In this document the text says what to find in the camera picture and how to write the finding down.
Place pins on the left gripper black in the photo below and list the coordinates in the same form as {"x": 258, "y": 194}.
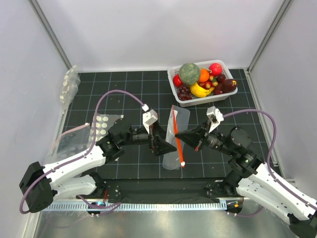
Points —
{"x": 160, "y": 146}

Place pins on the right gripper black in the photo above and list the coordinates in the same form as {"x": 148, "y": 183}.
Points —
{"x": 195, "y": 136}

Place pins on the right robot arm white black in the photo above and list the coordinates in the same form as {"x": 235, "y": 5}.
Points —
{"x": 250, "y": 177}

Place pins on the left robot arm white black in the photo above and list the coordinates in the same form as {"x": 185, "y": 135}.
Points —
{"x": 43, "y": 184}

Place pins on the bag of white discs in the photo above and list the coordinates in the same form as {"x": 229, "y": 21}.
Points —
{"x": 102, "y": 125}

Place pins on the red apple top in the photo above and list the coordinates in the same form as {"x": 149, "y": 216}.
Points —
{"x": 215, "y": 69}

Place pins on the crumpled clear bag left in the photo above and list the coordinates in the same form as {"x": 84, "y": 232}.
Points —
{"x": 69, "y": 143}

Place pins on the purple grape bunch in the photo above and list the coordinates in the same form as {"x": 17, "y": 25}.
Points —
{"x": 184, "y": 93}

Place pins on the yellow banana bunch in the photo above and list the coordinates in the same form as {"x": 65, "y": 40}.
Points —
{"x": 199, "y": 91}

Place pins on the small strawberries pile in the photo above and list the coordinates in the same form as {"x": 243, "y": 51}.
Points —
{"x": 212, "y": 82}

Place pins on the red pepper left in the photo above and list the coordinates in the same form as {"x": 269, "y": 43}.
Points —
{"x": 177, "y": 81}

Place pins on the black grid cutting mat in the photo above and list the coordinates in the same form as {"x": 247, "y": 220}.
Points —
{"x": 153, "y": 88}

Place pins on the dark red apple right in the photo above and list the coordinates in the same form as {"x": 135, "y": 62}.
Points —
{"x": 229, "y": 85}

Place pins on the orange fruit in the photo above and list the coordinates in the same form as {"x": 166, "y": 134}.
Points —
{"x": 204, "y": 75}

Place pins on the dark red plum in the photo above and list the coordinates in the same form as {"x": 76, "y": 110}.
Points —
{"x": 221, "y": 78}

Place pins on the green netted melon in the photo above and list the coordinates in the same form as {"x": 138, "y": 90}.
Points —
{"x": 189, "y": 73}

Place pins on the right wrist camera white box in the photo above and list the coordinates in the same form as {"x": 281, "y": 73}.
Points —
{"x": 215, "y": 117}

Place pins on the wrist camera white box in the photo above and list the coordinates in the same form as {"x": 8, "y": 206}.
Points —
{"x": 149, "y": 118}
{"x": 215, "y": 117}

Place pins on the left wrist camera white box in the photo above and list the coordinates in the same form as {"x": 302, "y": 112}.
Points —
{"x": 149, "y": 118}

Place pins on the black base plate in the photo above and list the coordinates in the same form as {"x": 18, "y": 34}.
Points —
{"x": 165, "y": 190}

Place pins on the white slotted cable duct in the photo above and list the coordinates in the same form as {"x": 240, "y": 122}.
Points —
{"x": 81, "y": 206}

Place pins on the clear bag at wall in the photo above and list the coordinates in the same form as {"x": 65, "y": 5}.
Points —
{"x": 69, "y": 88}

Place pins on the right aluminium frame post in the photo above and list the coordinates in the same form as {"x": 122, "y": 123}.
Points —
{"x": 270, "y": 32}

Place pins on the aluminium frame post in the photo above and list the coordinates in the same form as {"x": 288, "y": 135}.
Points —
{"x": 270, "y": 32}
{"x": 50, "y": 32}

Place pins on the left aluminium frame post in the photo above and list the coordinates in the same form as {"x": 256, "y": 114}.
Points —
{"x": 50, "y": 32}

